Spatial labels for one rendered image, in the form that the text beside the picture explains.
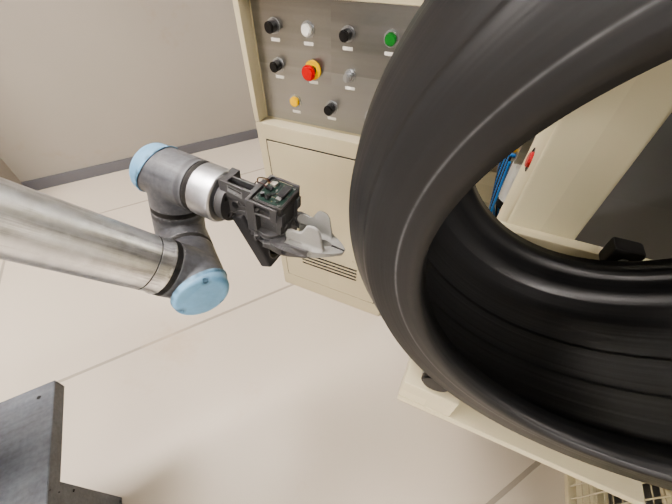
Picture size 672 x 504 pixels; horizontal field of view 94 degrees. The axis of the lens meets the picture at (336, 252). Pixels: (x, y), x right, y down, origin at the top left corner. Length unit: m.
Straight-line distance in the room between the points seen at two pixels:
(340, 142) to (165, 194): 0.63
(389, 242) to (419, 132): 0.10
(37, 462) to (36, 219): 0.65
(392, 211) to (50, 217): 0.38
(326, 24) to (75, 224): 0.80
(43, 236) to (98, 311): 1.59
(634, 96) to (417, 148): 0.47
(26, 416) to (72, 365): 0.86
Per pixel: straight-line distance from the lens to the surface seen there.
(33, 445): 1.03
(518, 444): 0.66
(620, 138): 0.67
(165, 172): 0.58
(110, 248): 0.49
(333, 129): 1.12
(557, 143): 0.66
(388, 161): 0.23
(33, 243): 0.47
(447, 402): 0.58
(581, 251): 0.76
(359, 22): 1.00
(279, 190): 0.49
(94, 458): 1.67
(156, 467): 1.55
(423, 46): 0.23
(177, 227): 0.63
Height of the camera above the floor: 1.38
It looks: 46 degrees down
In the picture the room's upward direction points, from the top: straight up
